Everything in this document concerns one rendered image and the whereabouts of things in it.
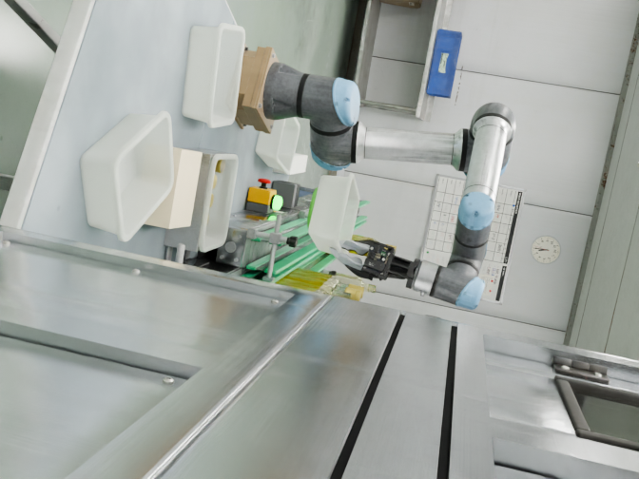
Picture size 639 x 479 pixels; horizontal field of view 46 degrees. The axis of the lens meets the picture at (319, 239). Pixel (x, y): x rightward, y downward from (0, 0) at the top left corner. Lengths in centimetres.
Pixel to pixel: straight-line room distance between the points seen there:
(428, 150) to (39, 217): 112
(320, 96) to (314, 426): 146
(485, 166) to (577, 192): 607
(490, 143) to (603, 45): 612
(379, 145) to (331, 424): 152
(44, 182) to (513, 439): 85
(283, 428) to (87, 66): 88
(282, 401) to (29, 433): 18
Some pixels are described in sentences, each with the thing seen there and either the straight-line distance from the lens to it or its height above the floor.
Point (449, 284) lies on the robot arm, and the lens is 168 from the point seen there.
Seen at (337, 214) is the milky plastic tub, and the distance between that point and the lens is 168.
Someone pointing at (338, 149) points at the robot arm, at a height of 104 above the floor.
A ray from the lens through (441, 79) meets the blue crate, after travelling 716.
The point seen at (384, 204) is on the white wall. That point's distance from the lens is 780.
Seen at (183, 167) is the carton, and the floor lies 82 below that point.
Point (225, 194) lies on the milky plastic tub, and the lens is 182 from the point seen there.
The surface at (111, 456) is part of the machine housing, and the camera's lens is 46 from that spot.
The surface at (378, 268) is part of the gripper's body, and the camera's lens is 168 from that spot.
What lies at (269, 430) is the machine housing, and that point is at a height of 128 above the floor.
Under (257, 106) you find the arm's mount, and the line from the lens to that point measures 192.
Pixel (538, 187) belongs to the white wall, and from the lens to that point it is 778.
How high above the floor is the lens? 137
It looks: 10 degrees down
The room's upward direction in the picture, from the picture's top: 101 degrees clockwise
